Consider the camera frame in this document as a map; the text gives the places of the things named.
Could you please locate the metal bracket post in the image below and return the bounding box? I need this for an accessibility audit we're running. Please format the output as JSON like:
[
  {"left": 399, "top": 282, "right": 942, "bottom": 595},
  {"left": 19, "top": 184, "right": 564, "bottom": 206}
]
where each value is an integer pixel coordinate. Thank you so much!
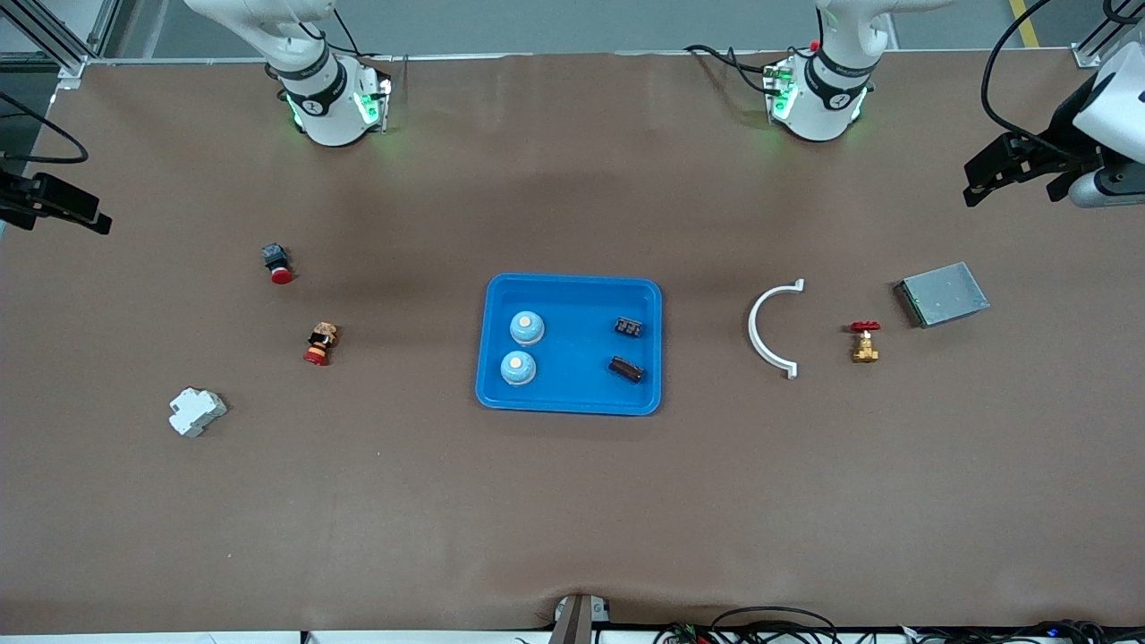
[{"left": 549, "top": 593, "right": 613, "bottom": 644}]

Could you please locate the black left base cable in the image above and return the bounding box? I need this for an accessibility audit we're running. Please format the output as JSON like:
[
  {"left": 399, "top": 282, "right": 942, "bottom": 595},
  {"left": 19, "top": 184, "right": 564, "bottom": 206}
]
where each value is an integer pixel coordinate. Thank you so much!
[{"left": 684, "top": 43, "right": 779, "bottom": 95}]

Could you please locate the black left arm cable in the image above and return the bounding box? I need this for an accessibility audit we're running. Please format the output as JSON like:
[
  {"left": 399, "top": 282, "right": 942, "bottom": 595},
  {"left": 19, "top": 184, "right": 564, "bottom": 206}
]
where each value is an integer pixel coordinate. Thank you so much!
[{"left": 981, "top": 0, "right": 1101, "bottom": 157}]

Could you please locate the black looped cable bundle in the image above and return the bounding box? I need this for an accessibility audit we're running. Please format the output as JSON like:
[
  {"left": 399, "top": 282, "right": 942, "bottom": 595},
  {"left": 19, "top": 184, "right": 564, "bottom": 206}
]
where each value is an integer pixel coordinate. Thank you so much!
[{"left": 651, "top": 606, "right": 842, "bottom": 644}]

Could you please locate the white circuit breaker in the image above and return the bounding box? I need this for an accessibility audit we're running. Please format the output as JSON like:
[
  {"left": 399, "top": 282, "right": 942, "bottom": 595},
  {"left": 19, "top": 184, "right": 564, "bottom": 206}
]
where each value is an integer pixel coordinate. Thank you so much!
[{"left": 168, "top": 386, "right": 228, "bottom": 438}]

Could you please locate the blue plastic tray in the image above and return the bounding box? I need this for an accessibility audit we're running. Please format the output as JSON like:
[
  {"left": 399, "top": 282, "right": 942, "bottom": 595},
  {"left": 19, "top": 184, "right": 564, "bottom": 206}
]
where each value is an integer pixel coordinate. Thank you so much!
[{"left": 475, "top": 273, "right": 664, "bottom": 417}]

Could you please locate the aluminium frame profile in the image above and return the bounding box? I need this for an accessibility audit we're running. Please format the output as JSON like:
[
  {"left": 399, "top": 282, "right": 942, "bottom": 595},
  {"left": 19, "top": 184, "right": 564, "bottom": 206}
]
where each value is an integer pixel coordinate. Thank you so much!
[{"left": 0, "top": 0, "right": 122, "bottom": 80}]

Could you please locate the white curved pipe clamp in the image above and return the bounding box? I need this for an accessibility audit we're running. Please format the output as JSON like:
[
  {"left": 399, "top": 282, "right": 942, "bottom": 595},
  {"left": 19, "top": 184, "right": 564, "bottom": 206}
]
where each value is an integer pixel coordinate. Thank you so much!
[{"left": 747, "top": 278, "right": 806, "bottom": 381}]

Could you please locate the grey metal power supply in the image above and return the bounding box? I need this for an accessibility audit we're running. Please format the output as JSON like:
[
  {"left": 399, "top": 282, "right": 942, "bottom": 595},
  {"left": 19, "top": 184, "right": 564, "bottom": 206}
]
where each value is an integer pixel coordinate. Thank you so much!
[{"left": 893, "top": 261, "right": 991, "bottom": 329}]

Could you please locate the aluminium frame post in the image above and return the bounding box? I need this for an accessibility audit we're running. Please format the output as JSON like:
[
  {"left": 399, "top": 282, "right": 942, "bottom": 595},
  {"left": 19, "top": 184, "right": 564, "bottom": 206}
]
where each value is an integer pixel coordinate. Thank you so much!
[{"left": 1073, "top": 18, "right": 1124, "bottom": 68}]

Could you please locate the red yellow push button switch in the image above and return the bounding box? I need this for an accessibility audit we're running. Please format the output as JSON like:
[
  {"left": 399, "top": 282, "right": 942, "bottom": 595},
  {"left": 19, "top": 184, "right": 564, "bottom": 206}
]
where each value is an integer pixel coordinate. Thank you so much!
[{"left": 303, "top": 322, "right": 339, "bottom": 368}]

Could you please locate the black right base cable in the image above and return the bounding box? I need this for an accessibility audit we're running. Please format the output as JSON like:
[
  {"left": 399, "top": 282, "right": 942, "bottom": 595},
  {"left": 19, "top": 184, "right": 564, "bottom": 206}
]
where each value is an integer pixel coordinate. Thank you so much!
[{"left": 318, "top": 7, "right": 394, "bottom": 64}]

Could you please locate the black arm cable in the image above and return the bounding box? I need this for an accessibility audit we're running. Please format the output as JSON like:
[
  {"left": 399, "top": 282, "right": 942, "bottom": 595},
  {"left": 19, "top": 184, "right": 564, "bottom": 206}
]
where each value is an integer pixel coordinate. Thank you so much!
[
  {"left": 0, "top": 89, "right": 90, "bottom": 165},
  {"left": 981, "top": 0, "right": 1101, "bottom": 157}
]

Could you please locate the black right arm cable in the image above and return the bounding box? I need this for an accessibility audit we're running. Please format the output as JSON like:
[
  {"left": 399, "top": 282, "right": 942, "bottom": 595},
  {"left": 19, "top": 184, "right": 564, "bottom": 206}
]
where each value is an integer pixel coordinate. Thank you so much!
[{"left": 0, "top": 89, "right": 90, "bottom": 165}]

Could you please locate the black base cable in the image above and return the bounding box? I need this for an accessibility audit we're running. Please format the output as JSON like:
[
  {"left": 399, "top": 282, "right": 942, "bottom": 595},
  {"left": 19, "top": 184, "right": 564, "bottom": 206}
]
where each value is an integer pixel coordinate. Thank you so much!
[
  {"left": 684, "top": 43, "right": 779, "bottom": 95},
  {"left": 318, "top": 7, "right": 394, "bottom": 64}
]

